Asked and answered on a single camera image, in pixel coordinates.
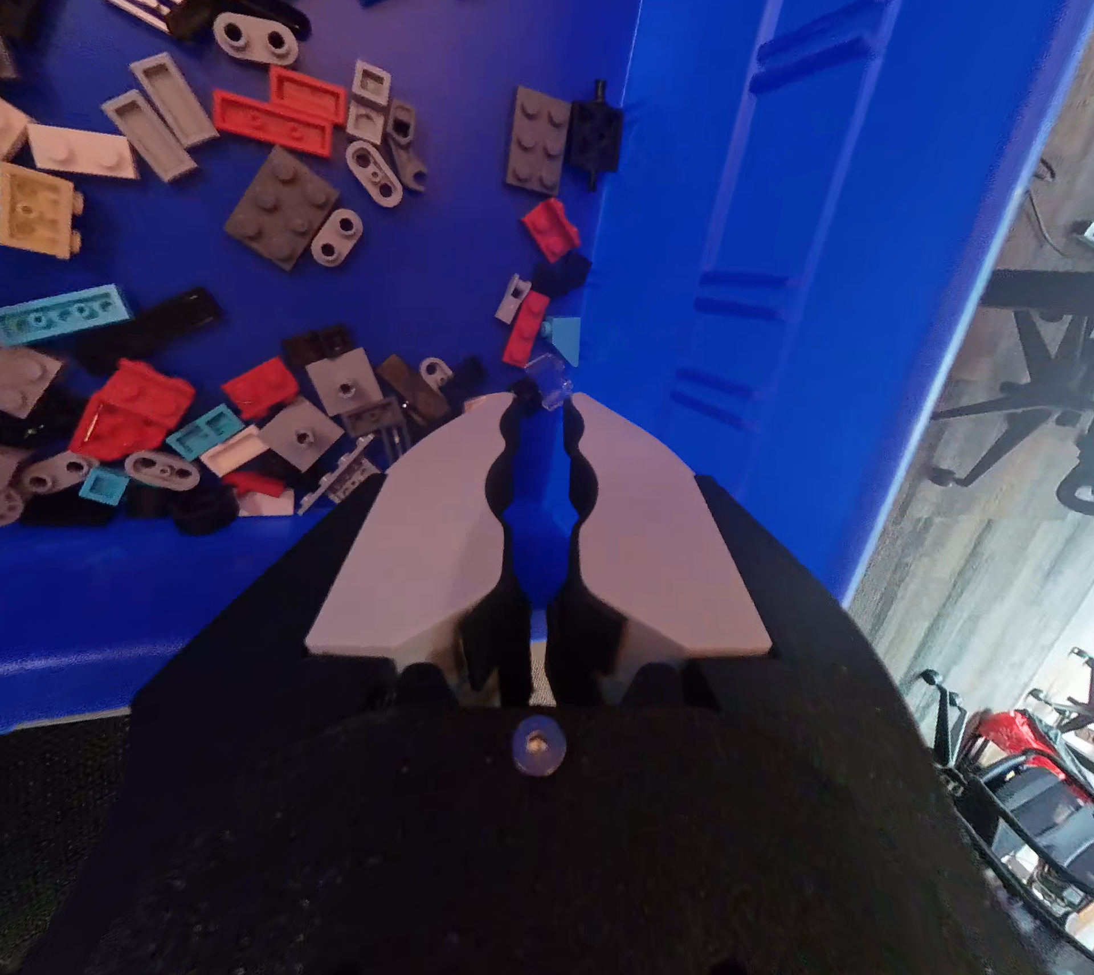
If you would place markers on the black office chair base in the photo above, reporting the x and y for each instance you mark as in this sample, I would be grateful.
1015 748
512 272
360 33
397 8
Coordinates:
1038 342

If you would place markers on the black honeycomb cushion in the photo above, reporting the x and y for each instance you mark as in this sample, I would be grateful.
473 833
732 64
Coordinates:
43 821

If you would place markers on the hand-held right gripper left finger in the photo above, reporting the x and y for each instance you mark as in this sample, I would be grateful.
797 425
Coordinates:
410 548

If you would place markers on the red and black chair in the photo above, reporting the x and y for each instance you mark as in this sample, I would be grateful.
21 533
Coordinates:
1026 744

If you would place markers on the pile of lego bricks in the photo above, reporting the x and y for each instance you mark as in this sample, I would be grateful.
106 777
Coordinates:
282 206

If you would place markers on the clear lego brick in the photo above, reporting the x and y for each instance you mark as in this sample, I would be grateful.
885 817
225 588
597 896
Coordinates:
547 381

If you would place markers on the blue plastic bin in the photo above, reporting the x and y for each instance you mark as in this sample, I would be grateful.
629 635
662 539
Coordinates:
769 223

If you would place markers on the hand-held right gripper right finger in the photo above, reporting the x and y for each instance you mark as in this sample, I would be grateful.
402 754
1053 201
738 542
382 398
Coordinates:
675 556

